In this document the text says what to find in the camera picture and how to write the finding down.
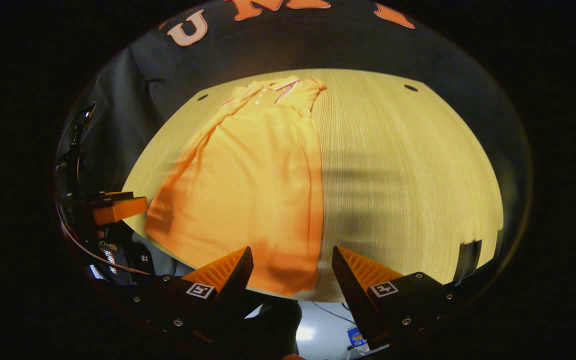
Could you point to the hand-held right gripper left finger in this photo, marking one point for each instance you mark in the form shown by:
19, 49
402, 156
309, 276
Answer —
235, 282

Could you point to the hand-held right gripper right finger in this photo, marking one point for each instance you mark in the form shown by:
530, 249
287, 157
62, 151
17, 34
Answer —
350, 290

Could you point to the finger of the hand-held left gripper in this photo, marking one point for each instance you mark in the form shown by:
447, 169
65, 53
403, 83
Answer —
110, 196
118, 210

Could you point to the orange T-shirt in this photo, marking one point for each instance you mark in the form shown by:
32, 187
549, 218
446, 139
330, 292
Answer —
248, 190

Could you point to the blue packet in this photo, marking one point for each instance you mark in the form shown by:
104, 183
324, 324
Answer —
357, 337

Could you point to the person's dark trousers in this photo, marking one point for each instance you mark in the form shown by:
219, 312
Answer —
268, 330

